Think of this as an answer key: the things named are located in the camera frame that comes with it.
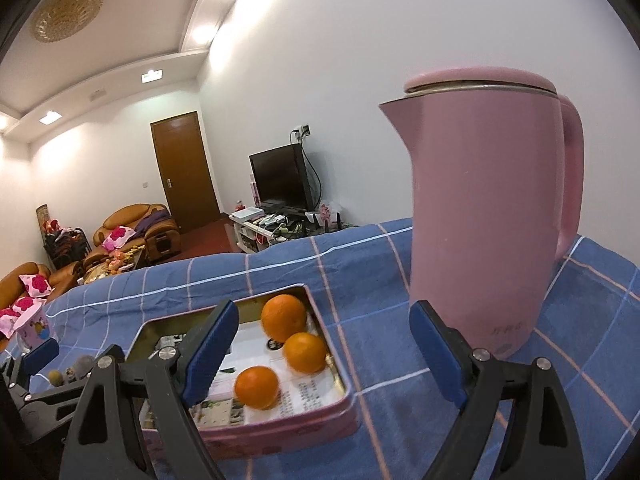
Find brown leather sofa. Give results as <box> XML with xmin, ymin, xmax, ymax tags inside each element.
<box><xmin>0</xmin><ymin>261</ymin><xmax>83</xmax><ymax>351</ymax></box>

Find pink flower cushion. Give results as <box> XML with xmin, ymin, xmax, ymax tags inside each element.
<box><xmin>0</xmin><ymin>307</ymin><xmax>21</xmax><ymax>337</ymax></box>
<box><xmin>19</xmin><ymin>274</ymin><xmax>52</xmax><ymax>297</ymax></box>
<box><xmin>10</xmin><ymin>297</ymin><xmax>43</xmax><ymax>317</ymax></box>
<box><xmin>102</xmin><ymin>226</ymin><xmax>136</xmax><ymax>250</ymax></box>

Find stacked dark chairs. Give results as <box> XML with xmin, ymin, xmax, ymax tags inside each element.
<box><xmin>42</xmin><ymin>220</ymin><xmax>91</xmax><ymax>268</ymax></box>

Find brown wooden door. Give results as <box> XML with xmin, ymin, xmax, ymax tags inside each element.
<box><xmin>151</xmin><ymin>111</ymin><xmax>221</xmax><ymax>233</ymax></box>

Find round crystal chandelier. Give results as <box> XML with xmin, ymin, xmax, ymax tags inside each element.
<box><xmin>34</xmin><ymin>0</ymin><xmax>104</xmax><ymax>41</ymax></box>

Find brown leather armchair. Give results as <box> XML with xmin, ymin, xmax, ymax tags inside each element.
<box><xmin>82</xmin><ymin>203</ymin><xmax>182</xmax><ymax>271</ymax></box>

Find small orange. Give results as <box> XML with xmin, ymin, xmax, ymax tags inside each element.
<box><xmin>234</xmin><ymin>366</ymin><xmax>280</xmax><ymax>411</ymax></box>
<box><xmin>282</xmin><ymin>332</ymin><xmax>328</xmax><ymax>375</ymax></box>

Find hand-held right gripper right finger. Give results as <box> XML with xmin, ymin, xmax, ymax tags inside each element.
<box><xmin>409</xmin><ymin>300</ymin><xmax>586</xmax><ymax>480</ymax></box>

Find blue checked cloth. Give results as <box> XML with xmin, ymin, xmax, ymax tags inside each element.
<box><xmin>0</xmin><ymin>217</ymin><xmax>640</xmax><ymax>480</ymax></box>

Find black television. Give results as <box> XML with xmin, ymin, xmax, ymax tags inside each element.
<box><xmin>249</xmin><ymin>143</ymin><xmax>313</xmax><ymax>211</ymax></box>

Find purple blanket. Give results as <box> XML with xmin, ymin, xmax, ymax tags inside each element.
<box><xmin>135</xmin><ymin>209</ymin><xmax>173</xmax><ymax>236</ymax></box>

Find coffee table with snacks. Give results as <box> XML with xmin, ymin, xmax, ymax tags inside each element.
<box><xmin>82</xmin><ymin>245</ymin><xmax>148</xmax><ymax>286</ymax></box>

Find pink kettle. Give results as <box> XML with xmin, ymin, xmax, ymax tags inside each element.
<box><xmin>378</xmin><ymin>66</ymin><xmax>585</xmax><ymax>361</ymax></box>

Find printed paper liner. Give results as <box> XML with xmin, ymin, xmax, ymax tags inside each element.
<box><xmin>150</xmin><ymin>322</ymin><xmax>346</xmax><ymax>428</ymax></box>

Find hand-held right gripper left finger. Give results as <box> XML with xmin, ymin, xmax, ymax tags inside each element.
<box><xmin>59</xmin><ymin>300</ymin><xmax>240</xmax><ymax>480</ymax></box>

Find black power cable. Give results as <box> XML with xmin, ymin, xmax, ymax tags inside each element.
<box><xmin>302</xmin><ymin>137</ymin><xmax>323</xmax><ymax>211</ymax></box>

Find pink tin box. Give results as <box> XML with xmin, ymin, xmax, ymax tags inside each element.
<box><xmin>125</xmin><ymin>283</ymin><xmax>361</xmax><ymax>461</ymax></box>

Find large orange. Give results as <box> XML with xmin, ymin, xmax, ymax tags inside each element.
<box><xmin>261</xmin><ymin>294</ymin><xmax>308</xmax><ymax>343</ymax></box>

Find pink white plastic bag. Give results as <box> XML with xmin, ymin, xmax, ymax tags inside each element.
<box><xmin>317</xmin><ymin>203</ymin><xmax>341</xmax><ymax>231</ymax></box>

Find white TV stand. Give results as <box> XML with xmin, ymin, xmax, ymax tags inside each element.
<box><xmin>229</xmin><ymin>207</ymin><xmax>351</xmax><ymax>256</ymax></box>

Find purple round fruit with stalk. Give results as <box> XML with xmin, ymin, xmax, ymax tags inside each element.
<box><xmin>72</xmin><ymin>355</ymin><xmax>96</xmax><ymax>381</ymax></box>

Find pink cartoon mug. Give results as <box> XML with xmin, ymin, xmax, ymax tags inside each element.
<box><xmin>12</xmin><ymin>310</ymin><xmax>53</xmax><ymax>353</ymax></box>

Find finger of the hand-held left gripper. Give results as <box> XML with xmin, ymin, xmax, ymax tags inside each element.
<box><xmin>5</xmin><ymin>338</ymin><xmax>60</xmax><ymax>401</ymax></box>

